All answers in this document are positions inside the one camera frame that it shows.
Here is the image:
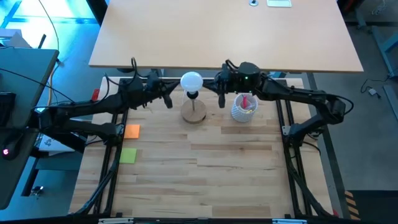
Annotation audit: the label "black keyboard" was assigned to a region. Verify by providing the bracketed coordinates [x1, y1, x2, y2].
[0, 91, 16, 127]

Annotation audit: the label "white globe lightbulb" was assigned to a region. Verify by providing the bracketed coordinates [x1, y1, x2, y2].
[180, 71, 204, 93]

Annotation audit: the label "white table cover plate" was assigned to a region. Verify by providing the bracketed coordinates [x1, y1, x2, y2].
[266, 0, 292, 8]

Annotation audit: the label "white textured cup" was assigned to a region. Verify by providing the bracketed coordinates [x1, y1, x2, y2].
[230, 93, 259, 123]

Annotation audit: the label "dark gray desk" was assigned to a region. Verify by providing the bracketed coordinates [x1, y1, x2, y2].
[0, 48, 60, 211]

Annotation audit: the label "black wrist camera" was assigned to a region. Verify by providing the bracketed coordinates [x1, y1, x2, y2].
[220, 63, 239, 80]
[146, 70, 161, 89]

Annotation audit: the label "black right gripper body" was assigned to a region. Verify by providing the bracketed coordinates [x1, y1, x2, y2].
[218, 68, 242, 95]

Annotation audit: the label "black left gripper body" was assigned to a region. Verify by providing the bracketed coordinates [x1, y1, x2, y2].
[130, 77, 170, 108]

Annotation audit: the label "lamp with round wooden base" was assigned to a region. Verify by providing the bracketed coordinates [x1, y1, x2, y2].
[180, 90, 207, 124]

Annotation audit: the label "gray power adapter with cable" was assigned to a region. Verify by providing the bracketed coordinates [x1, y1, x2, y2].
[360, 77, 382, 100]

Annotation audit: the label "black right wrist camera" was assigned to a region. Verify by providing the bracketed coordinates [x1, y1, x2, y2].
[220, 63, 239, 80]

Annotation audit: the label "cardboard box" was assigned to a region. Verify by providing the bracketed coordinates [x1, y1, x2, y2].
[0, 28, 32, 49]

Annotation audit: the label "light wooden office table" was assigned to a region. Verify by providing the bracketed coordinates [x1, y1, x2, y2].
[88, 0, 364, 73]

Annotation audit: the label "green sticky note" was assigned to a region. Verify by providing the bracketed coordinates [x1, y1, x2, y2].
[119, 147, 138, 165]

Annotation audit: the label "black computer mouse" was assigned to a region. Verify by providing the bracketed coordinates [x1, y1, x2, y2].
[1, 141, 20, 161]

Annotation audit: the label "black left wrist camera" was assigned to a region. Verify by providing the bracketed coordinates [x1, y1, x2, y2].
[146, 70, 161, 89]

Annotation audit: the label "orange sticky note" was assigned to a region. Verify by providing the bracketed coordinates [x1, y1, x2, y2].
[123, 124, 141, 139]

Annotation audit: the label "black floor mat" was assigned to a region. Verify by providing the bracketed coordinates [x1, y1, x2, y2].
[346, 189, 398, 224]

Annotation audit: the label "white printed paper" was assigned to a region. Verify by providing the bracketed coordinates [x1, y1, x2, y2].
[39, 133, 75, 154]

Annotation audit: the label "black metal rig frame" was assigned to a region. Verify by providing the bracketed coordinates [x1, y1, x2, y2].
[70, 77, 336, 218]

